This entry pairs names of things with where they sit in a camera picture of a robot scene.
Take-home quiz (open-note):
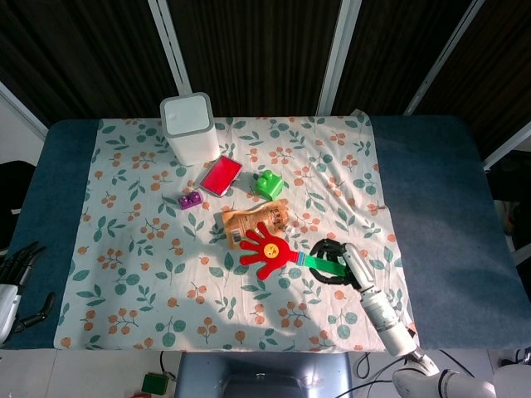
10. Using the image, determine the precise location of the right black-white robot hand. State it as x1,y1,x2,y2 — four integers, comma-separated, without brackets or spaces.
309,238,375,294

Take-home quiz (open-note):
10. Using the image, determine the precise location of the left black-white robot hand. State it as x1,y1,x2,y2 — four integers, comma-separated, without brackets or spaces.
0,241,56,346

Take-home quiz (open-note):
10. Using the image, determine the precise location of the red hand clapper green handle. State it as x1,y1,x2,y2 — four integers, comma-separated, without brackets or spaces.
239,221,348,282

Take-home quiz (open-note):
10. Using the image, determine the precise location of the blue table cover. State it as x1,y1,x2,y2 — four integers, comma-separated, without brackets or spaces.
3,114,531,352

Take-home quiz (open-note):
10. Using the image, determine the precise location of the green toy building block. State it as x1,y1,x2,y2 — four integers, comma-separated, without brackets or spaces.
254,169,285,202

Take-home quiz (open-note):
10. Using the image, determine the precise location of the orange spouted drink pouch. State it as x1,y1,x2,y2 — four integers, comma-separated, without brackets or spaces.
213,198,298,250

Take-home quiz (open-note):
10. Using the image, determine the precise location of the grey-blue robot torso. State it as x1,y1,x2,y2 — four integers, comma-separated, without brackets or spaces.
176,352,353,398

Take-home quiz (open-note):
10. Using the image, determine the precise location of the white fruit-print tablecloth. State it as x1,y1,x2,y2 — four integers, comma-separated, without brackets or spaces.
54,114,417,352

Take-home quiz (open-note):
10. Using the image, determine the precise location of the red ink pad case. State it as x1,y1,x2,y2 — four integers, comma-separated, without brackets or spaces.
199,155,244,197

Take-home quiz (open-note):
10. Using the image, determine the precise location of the green box on floor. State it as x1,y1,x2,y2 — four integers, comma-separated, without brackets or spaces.
140,372,171,396

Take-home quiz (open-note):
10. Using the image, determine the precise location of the purple toy building block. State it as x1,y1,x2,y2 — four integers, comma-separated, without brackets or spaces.
178,192,204,211

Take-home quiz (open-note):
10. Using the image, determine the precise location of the white lidded trash bin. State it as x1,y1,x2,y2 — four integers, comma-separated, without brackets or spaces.
159,91,220,167

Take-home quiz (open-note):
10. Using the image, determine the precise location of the dark slatted screen panel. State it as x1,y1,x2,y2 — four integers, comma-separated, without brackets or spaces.
331,0,475,117
166,0,344,118
413,0,531,159
0,0,180,128

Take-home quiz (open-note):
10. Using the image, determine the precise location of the black cable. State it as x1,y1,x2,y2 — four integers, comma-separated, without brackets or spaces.
354,352,406,391
158,352,180,381

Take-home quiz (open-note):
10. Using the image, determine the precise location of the white frame post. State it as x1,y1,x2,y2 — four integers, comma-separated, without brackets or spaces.
404,0,486,116
148,0,192,97
0,80,49,140
316,0,367,116
483,119,531,171

